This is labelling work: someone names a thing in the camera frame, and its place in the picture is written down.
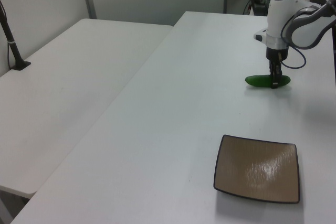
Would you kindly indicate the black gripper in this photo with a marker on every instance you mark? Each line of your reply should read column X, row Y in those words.
column 277, row 54

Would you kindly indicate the green cucumber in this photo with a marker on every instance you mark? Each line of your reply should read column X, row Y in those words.
column 258, row 81

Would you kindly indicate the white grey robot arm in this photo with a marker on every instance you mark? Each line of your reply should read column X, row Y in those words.
column 296, row 22

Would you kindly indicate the brown square ceramic plate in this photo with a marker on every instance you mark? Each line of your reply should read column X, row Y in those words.
column 258, row 169

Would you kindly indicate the white side table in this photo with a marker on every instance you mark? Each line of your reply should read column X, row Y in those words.
column 60, row 90

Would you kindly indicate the black slanted camera stand pole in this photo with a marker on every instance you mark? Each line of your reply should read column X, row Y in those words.
column 11, row 43

